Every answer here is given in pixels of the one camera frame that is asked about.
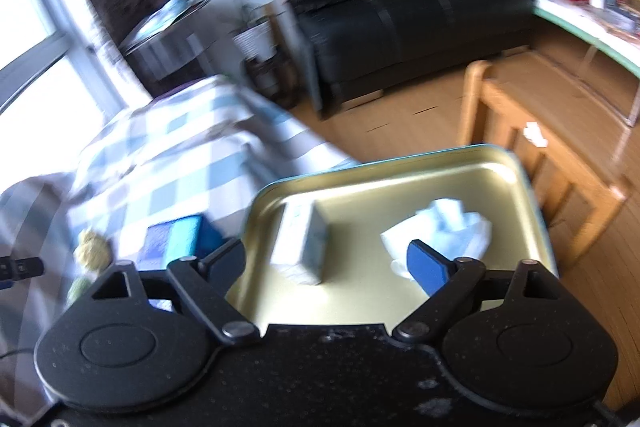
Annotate table with green edge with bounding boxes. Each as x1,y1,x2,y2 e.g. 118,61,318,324
515,0,640,128

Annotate checked blanket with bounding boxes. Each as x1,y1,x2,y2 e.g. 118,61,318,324
0,74,361,413

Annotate white plant pot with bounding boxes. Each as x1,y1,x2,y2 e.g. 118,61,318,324
231,22,277,62

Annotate blue tissue pack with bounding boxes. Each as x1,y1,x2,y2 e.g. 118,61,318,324
136,214,224,273

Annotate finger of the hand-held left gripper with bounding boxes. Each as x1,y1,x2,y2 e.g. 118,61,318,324
0,257,44,291

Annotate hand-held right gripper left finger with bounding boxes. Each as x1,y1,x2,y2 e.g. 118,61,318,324
67,237,262,346

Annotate teal and gold tin tray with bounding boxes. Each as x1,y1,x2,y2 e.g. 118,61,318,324
224,144,560,329

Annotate stack of magazines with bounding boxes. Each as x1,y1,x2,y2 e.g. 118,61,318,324
120,0,218,50

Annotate green plush toy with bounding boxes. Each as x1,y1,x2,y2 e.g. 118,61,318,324
66,229,113,308

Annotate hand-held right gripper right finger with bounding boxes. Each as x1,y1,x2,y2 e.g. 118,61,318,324
392,239,572,344

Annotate light blue face mask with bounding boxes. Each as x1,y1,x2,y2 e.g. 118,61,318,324
380,199,492,280

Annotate dark side table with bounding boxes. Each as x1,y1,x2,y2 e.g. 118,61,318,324
122,14,221,98

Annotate black leather sofa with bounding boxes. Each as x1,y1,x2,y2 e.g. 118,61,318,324
267,0,591,118

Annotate wooden chair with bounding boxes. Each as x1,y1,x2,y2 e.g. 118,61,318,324
459,52,632,270

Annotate small white tissue pack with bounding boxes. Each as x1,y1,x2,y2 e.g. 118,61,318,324
270,201,330,286

